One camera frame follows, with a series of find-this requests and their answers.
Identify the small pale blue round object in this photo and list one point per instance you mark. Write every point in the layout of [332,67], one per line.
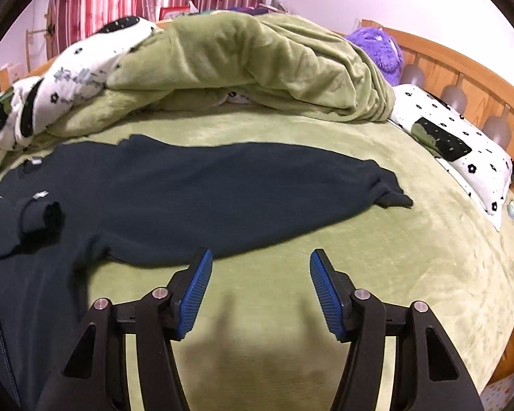
[513,210]

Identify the dark navy sweater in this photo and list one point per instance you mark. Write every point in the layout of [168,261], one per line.
[197,188]

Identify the green and white printed quilt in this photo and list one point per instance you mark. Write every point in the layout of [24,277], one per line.
[240,51]

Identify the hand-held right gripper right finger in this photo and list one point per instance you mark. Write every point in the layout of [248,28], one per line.
[327,295]

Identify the green fleece bed sheet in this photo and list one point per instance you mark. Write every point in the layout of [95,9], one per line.
[411,244]

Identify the wooden coat rack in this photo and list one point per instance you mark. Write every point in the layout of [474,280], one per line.
[48,30]

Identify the white flower print pillow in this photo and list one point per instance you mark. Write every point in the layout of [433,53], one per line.
[475,154]

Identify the red chair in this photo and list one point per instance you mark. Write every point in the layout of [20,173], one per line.
[175,12]

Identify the purple plush toy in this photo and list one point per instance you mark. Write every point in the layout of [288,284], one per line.
[381,47]

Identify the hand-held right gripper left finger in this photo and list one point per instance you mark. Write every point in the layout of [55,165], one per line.
[195,295]

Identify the star patterned bin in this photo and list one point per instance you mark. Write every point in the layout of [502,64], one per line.
[503,394]

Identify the wooden bed frame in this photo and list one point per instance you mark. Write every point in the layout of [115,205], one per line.
[475,81]

